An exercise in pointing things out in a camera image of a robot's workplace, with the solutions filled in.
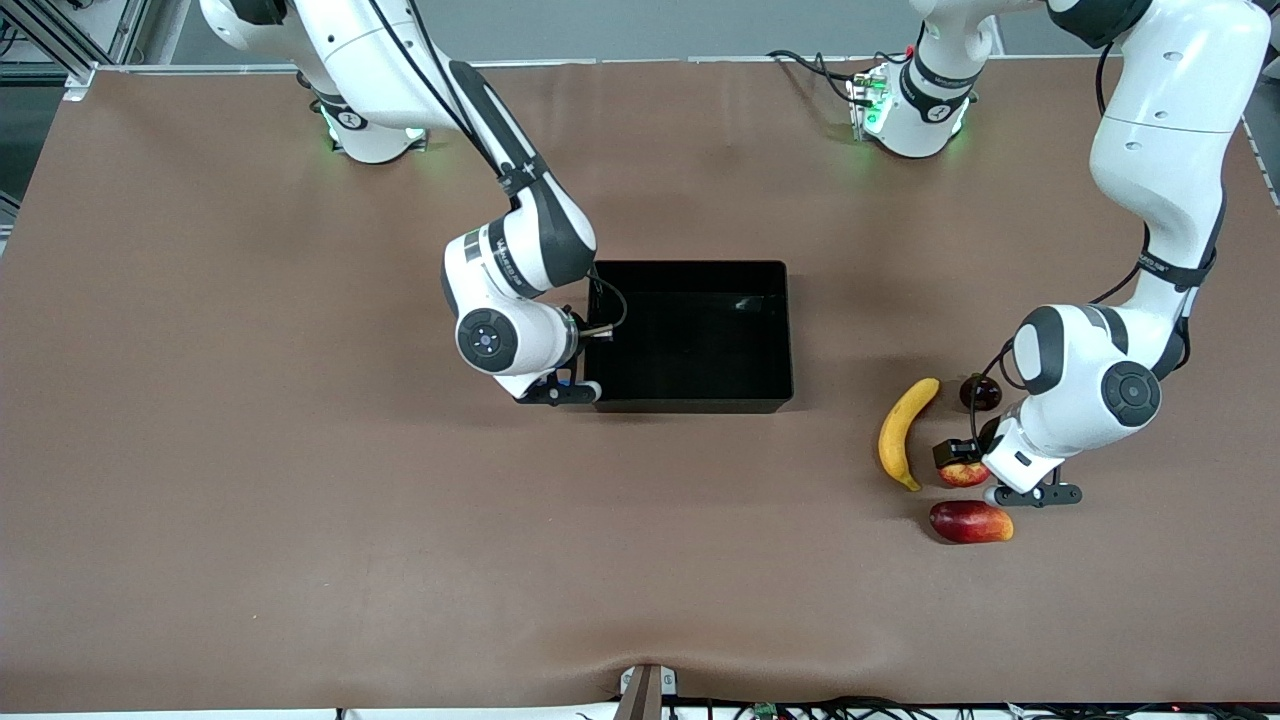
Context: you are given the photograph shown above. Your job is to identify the black cables behind base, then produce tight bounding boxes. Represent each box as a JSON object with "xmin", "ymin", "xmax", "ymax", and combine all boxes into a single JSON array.
[{"xmin": 767, "ymin": 48, "xmax": 861, "ymax": 101}]

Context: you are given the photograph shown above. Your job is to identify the black plastic box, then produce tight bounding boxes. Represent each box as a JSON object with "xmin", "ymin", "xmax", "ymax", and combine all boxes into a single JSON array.
[{"xmin": 583, "ymin": 260, "xmax": 795, "ymax": 415}]

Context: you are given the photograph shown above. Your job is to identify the brown table mat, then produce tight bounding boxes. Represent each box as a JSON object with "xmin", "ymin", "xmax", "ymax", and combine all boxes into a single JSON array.
[{"xmin": 0, "ymin": 55, "xmax": 1280, "ymax": 713}]

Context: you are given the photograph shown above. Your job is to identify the metal table clamp bracket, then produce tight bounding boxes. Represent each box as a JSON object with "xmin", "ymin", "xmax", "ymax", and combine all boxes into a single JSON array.
[{"xmin": 615, "ymin": 662, "xmax": 681, "ymax": 720}]

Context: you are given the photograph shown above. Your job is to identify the yellow banana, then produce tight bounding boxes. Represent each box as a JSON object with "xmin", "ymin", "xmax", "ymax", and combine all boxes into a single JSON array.
[{"xmin": 878, "ymin": 377, "xmax": 942, "ymax": 493}]

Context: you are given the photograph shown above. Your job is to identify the red yellow mango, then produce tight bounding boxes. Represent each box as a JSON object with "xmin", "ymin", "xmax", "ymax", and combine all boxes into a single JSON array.
[{"xmin": 929, "ymin": 500, "xmax": 1015, "ymax": 545}]

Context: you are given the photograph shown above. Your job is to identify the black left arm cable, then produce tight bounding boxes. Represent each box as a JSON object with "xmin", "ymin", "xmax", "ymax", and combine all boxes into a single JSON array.
[{"xmin": 965, "ymin": 40, "xmax": 1226, "ymax": 446}]

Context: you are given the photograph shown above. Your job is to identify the aluminium frame profile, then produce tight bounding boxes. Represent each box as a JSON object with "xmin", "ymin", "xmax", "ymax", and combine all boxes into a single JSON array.
[{"xmin": 0, "ymin": 0, "xmax": 151, "ymax": 101}]

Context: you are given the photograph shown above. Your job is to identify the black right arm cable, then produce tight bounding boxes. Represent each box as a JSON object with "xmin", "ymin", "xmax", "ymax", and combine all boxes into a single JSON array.
[{"xmin": 365, "ymin": 0, "xmax": 628, "ymax": 343}]

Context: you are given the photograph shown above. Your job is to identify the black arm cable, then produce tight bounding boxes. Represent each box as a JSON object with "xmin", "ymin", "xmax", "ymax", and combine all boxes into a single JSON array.
[
  {"xmin": 965, "ymin": 40, "xmax": 1226, "ymax": 446},
  {"xmin": 365, "ymin": 0, "xmax": 628, "ymax": 343}
]

